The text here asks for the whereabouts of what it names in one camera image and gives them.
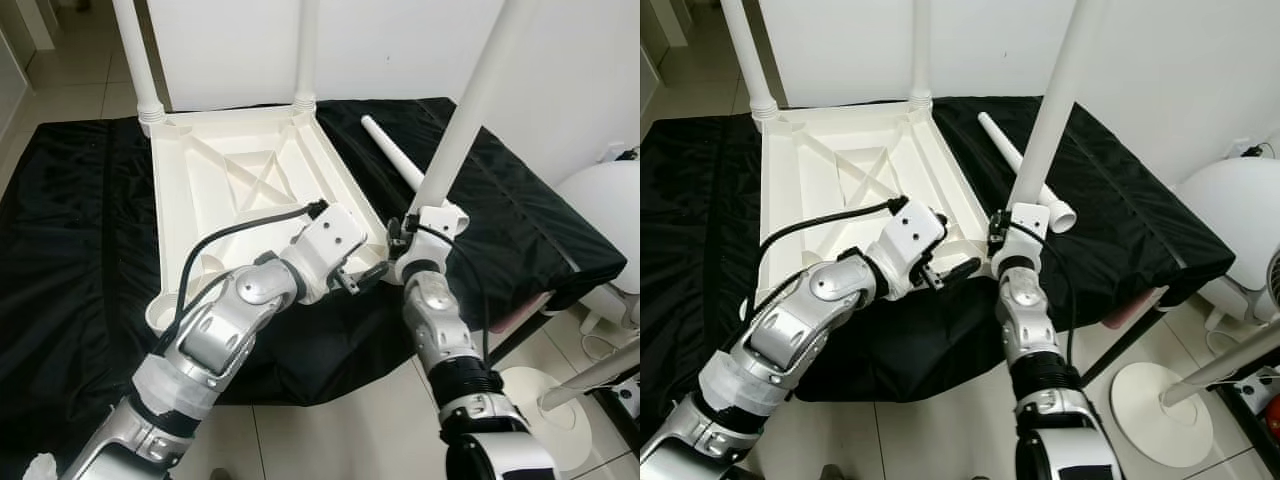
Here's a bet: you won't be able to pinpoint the white plastic table leg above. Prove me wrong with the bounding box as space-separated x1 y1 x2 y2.
408 0 543 216
293 0 321 116
908 0 934 111
360 114 471 226
1005 0 1109 216
977 112 1078 233
110 0 169 136
720 0 779 121

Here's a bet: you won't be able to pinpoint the white plastic table top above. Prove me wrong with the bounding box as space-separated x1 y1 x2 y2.
757 97 1004 326
145 100 393 333

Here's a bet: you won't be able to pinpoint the black table cloth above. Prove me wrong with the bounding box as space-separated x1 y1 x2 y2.
640 95 1236 441
0 97 629 466

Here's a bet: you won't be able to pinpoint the white power strip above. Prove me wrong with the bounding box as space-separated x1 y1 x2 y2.
610 375 641 421
1228 370 1280 416

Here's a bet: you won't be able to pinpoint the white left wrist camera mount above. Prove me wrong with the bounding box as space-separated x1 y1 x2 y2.
295 205 369 301
868 198 949 299

